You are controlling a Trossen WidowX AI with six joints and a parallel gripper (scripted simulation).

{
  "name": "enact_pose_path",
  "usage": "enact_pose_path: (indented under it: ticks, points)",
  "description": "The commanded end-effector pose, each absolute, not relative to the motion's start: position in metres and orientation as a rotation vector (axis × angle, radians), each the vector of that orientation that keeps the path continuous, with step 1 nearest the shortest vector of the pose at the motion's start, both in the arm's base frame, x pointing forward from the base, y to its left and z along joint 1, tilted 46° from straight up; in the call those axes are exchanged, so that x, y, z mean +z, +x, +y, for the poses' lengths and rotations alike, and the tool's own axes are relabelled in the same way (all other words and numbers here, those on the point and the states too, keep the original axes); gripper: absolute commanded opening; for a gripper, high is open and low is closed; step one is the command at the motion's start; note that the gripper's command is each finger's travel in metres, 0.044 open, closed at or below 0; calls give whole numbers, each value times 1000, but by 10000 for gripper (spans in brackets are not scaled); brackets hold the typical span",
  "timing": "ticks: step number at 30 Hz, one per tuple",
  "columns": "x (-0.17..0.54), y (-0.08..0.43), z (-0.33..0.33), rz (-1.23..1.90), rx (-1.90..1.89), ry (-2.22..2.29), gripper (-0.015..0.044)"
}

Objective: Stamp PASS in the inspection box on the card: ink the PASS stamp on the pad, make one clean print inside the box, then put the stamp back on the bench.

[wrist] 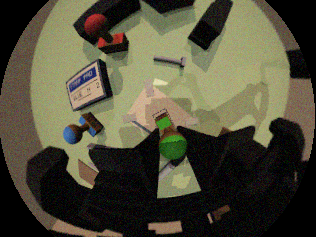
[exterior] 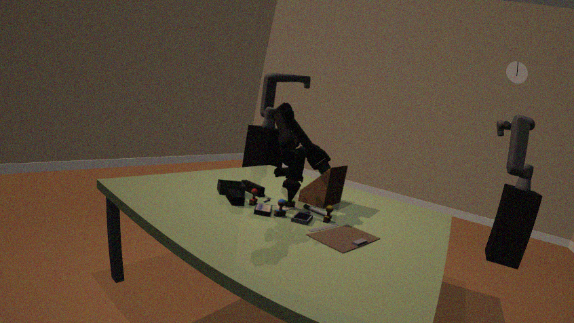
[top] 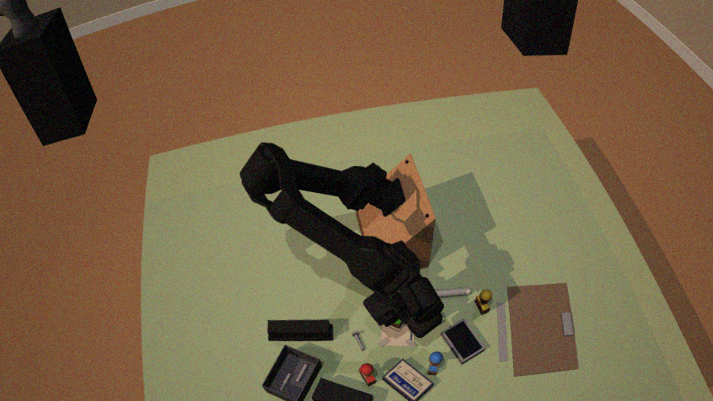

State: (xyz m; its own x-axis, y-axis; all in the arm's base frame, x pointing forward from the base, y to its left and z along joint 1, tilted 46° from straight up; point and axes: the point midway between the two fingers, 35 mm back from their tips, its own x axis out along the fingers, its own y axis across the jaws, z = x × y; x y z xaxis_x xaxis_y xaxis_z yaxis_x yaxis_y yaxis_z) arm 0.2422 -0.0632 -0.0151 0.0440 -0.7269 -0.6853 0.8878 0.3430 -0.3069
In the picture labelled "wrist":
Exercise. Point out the red rubber stamp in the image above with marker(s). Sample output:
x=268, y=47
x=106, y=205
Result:
x=97, y=26

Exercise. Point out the beige paper card taped down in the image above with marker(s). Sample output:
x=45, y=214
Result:
x=150, y=104

